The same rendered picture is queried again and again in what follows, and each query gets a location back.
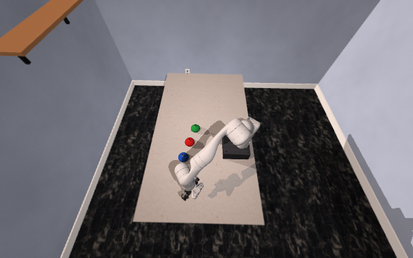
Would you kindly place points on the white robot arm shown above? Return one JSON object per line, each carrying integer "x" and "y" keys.
{"x": 236, "y": 132}

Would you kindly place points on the red dome bell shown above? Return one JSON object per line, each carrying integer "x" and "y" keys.
{"x": 189, "y": 142}

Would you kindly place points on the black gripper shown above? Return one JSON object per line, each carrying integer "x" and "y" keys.
{"x": 187, "y": 193}

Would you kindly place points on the green bell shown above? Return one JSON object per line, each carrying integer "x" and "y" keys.
{"x": 195, "y": 128}

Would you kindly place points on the blue dome bell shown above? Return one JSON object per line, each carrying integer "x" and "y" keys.
{"x": 183, "y": 157}

